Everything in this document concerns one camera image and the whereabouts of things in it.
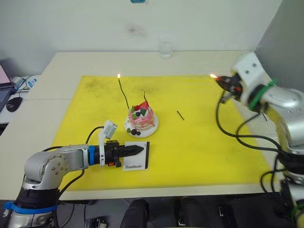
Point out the dark rounded shape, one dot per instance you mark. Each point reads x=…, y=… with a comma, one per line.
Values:
x=135, y=213

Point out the blue red wall sticker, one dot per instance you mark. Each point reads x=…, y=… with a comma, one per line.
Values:
x=139, y=1

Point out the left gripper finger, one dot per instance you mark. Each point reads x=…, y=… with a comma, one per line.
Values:
x=130, y=154
x=131, y=149

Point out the white round plate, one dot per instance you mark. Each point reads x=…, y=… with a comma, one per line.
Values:
x=153, y=128

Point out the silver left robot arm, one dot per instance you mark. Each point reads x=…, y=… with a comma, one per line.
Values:
x=47, y=164

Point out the clear glass of water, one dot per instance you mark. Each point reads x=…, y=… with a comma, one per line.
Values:
x=165, y=48

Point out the white adapter box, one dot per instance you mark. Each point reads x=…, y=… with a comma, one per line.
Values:
x=17, y=81

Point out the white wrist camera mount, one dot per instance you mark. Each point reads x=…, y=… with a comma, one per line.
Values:
x=109, y=129
x=249, y=69

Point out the black computer mouse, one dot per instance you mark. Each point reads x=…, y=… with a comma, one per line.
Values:
x=14, y=104

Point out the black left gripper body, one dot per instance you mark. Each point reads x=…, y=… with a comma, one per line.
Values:
x=111, y=152

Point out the green twisted candle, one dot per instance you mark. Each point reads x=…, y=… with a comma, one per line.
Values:
x=123, y=91

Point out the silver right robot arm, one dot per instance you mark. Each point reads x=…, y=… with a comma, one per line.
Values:
x=285, y=99

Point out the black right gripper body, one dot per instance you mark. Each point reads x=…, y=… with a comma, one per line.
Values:
x=234, y=85

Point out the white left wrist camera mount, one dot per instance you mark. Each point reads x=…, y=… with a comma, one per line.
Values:
x=109, y=129

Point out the grey partition panel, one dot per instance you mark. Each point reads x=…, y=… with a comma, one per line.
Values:
x=285, y=42

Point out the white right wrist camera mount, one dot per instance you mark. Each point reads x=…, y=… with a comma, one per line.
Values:
x=249, y=69

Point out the pink fruit-topped toy cake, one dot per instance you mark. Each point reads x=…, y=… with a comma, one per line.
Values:
x=142, y=116

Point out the dark laptop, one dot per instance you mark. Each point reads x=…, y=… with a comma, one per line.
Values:
x=4, y=92

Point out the yellow table mat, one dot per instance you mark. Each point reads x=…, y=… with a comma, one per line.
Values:
x=190, y=147

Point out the blue white card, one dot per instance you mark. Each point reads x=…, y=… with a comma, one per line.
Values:
x=31, y=82

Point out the white black matchbox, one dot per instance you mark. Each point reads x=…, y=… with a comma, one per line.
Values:
x=137, y=162

